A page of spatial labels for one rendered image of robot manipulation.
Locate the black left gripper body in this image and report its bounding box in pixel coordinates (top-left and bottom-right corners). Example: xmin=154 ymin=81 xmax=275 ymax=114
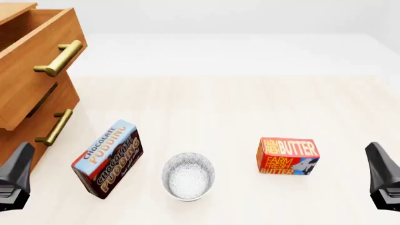
xmin=0 ymin=180 xmax=31 ymax=212

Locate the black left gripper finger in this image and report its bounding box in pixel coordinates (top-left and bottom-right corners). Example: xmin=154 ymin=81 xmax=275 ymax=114
xmin=0 ymin=141 xmax=36 ymax=191

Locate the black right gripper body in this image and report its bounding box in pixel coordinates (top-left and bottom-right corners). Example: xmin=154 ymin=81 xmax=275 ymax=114
xmin=369 ymin=189 xmax=400 ymax=211

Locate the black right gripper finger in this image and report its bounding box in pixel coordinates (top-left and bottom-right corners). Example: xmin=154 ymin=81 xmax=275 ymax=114
xmin=364 ymin=141 xmax=400 ymax=195

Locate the closed wooden drawer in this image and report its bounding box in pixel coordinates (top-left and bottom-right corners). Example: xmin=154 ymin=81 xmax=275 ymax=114
xmin=0 ymin=69 xmax=81 ymax=176

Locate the open wooden drawer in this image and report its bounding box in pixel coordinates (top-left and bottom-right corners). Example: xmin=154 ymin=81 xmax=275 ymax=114
xmin=0 ymin=7 xmax=88 ymax=131

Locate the wooden cabinet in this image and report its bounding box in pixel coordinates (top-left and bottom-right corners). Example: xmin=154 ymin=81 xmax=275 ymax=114
xmin=0 ymin=2 xmax=88 ymax=176

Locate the grey patterned bowl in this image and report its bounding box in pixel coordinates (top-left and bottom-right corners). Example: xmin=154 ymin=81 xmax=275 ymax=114
xmin=161 ymin=152 xmax=216 ymax=202

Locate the chocolate pudding box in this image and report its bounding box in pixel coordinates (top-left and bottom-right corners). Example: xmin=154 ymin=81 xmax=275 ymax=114
xmin=71 ymin=119 xmax=144 ymax=200

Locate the red butter box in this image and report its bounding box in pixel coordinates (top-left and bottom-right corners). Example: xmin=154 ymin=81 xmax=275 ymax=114
xmin=256 ymin=137 xmax=321 ymax=176

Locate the brass drawer handle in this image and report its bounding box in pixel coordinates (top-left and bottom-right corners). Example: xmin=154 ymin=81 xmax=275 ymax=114
xmin=34 ymin=109 xmax=74 ymax=147
xmin=33 ymin=39 xmax=84 ymax=78

